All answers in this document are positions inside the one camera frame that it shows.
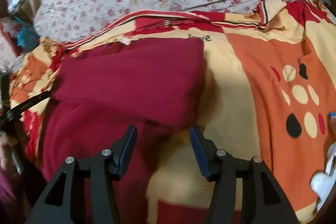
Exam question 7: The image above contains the maroon garment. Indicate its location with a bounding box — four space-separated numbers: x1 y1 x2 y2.
39 38 205 223

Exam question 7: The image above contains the person's left hand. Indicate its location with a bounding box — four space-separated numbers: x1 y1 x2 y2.
1 131 21 206

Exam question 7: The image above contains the blue plastic bag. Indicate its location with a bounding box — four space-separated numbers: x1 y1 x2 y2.
17 25 40 52

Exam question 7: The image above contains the red orange patterned blanket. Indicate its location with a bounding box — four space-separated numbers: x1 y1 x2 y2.
10 0 335 223

